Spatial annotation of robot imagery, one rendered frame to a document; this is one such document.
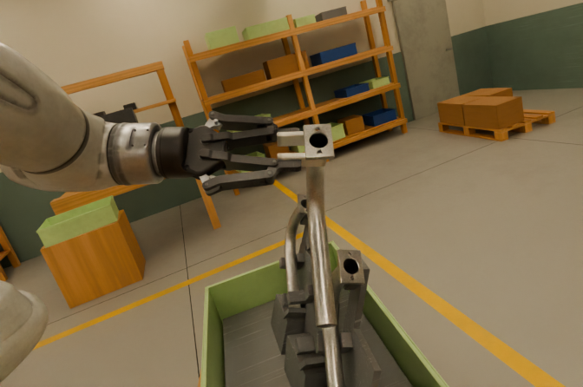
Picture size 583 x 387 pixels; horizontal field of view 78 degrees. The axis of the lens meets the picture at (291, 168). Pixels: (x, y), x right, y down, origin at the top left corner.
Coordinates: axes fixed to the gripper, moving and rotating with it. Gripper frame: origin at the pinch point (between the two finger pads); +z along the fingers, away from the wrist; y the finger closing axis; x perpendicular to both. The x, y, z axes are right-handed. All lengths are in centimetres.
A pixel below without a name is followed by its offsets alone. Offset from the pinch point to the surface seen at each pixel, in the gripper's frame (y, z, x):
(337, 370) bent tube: -29.1, 5.3, 24.7
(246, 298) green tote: -10, -15, 71
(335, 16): 419, 79, 319
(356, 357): -27.1, 8.8, 25.0
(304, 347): -24.9, 0.4, 39.1
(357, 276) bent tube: -15.8, 8.4, 13.6
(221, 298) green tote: -10, -23, 70
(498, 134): 205, 257, 320
